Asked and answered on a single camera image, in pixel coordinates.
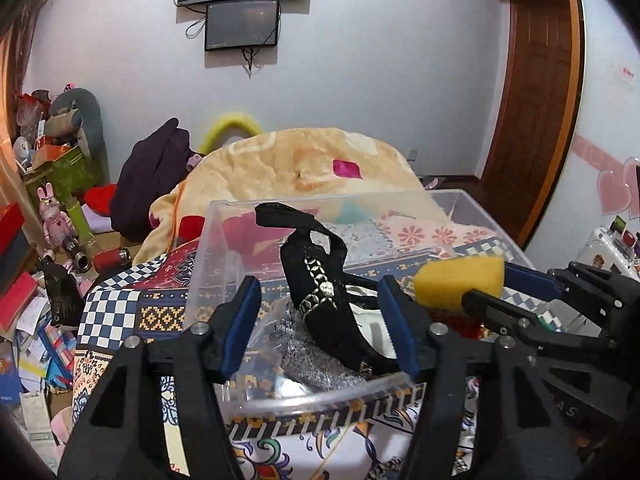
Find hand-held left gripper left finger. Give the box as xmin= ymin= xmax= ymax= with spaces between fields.
xmin=57 ymin=275 xmax=263 ymax=480

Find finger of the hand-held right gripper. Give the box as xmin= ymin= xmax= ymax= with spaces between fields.
xmin=502 ymin=261 xmax=621 ymax=313
xmin=461 ymin=287 xmax=618 ymax=358

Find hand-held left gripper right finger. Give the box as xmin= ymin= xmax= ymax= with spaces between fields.
xmin=376 ymin=275 xmax=587 ymax=480

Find yellow sponge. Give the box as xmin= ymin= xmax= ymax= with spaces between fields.
xmin=414 ymin=255 xmax=506 ymax=314

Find clear plastic storage box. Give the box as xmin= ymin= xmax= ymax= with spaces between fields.
xmin=184 ymin=188 xmax=540 ymax=422

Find black embellished sandal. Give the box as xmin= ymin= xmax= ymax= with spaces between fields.
xmin=254 ymin=202 xmax=407 ymax=377

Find white cloth item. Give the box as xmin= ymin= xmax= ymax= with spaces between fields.
xmin=345 ymin=285 xmax=397 ymax=357

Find silver glitter cloth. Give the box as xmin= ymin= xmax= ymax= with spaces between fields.
xmin=269 ymin=304 xmax=372 ymax=394

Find white suitcase with stickers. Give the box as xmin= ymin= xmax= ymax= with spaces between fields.
xmin=579 ymin=215 xmax=640 ymax=282

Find patterned bedspread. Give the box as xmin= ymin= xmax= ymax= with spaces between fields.
xmin=71 ymin=232 xmax=553 ymax=480

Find red cylinder can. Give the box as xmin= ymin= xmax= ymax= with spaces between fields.
xmin=93 ymin=247 xmax=132 ymax=272

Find beige fleece blanket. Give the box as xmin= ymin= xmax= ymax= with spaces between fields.
xmin=132 ymin=127 xmax=452 ymax=267

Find dark purple garment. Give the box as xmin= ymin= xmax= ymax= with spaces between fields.
xmin=109 ymin=117 xmax=202 ymax=242

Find wooden door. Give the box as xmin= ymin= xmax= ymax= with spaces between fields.
xmin=459 ymin=0 xmax=585 ymax=252

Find black figurine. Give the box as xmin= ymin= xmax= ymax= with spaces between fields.
xmin=39 ymin=255 xmax=84 ymax=327

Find red cloth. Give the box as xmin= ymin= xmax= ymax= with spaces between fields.
xmin=82 ymin=183 xmax=119 ymax=217

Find green toy tube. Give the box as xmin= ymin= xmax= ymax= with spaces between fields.
xmin=62 ymin=194 xmax=97 ymax=272

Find pile of papers and books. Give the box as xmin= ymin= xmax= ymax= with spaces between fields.
xmin=0 ymin=295 xmax=80 ymax=443

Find pink rabbit toy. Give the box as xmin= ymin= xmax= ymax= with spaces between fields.
xmin=37 ymin=182 xmax=72 ymax=252

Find green cardboard box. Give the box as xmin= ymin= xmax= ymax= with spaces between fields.
xmin=22 ymin=144 xmax=102 ymax=207

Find red flat box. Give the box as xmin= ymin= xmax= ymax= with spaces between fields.
xmin=0 ymin=203 xmax=39 ymax=297

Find grey plush toy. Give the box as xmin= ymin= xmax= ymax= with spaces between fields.
xmin=47 ymin=87 xmax=109 ymax=187

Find pink heart wall stickers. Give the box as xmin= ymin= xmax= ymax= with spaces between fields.
xmin=597 ymin=157 xmax=640 ymax=222

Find yellow fuzzy ring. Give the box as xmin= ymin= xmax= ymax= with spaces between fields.
xmin=198 ymin=111 xmax=261 ymax=154

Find white wall sign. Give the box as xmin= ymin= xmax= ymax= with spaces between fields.
xmin=616 ymin=57 xmax=640 ymax=89

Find black monitor cable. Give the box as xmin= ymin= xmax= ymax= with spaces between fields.
xmin=241 ymin=46 xmax=264 ymax=79

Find small black wall monitor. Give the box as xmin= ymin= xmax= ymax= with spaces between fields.
xmin=203 ymin=0 xmax=280 ymax=53

